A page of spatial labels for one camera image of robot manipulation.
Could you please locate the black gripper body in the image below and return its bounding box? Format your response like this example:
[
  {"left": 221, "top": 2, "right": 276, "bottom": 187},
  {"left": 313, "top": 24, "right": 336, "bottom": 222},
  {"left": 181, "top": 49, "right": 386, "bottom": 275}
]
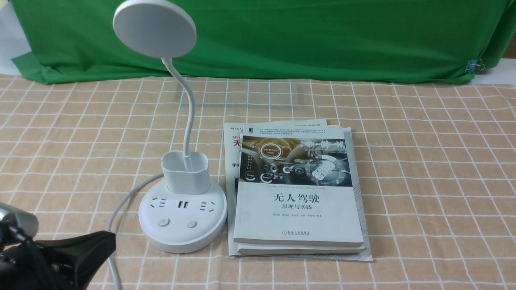
[{"left": 0, "top": 231, "right": 116, "bottom": 290}]

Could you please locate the white desk lamp with sockets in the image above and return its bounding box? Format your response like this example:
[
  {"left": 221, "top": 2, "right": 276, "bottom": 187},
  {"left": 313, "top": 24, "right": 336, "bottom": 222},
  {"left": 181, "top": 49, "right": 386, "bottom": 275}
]
[{"left": 112, "top": 0, "right": 227, "bottom": 254}]

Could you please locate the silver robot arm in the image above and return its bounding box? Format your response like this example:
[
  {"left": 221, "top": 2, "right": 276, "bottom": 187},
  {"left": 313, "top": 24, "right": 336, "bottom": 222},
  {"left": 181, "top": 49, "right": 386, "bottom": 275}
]
[{"left": 0, "top": 203, "right": 116, "bottom": 290}]

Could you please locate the middle white book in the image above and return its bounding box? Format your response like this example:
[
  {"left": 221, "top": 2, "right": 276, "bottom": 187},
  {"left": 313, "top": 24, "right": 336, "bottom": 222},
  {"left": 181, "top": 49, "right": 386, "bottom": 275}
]
[{"left": 237, "top": 243, "right": 366, "bottom": 255}]

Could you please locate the bottom white paperback book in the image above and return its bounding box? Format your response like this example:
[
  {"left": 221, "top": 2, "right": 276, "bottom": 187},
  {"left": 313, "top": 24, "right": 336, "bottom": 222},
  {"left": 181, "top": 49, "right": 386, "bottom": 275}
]
[{"left": 223, "top": 123, "right": 373, "bottom": 262}]

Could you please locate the green backdrop cloth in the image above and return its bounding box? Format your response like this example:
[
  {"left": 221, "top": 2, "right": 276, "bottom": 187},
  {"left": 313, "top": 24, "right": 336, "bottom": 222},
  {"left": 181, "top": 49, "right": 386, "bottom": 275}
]
[{"left": 11, "top": 0, "right": 515, "bottom": 84}]

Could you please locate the top self-driving textbook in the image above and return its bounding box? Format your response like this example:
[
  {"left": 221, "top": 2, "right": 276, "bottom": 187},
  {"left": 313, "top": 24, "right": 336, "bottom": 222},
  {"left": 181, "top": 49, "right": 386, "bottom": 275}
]
[{"left": 234, "top": 124, "right": 365, "bottom": 247}]

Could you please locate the checkered beige tablecloth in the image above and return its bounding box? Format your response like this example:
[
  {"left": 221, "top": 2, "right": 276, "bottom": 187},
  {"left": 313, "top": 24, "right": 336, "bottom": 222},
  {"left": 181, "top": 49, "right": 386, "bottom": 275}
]
[{"left": 0, "top": 75, "right": 516, "bottom": 290}]

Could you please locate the metal binder clip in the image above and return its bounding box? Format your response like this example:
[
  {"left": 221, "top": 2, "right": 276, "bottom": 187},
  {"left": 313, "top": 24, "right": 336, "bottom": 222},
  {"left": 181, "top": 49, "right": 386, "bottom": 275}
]
[{"left": 464, "top": 59, "right": 485, "bottom": 74}]

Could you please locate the white lamp power cable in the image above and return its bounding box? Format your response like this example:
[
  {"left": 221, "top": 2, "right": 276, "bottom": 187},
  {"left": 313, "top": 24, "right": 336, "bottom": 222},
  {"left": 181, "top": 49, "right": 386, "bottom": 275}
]
[{"left": 106, "top": 172, "right": 164, "bottom": 290}]

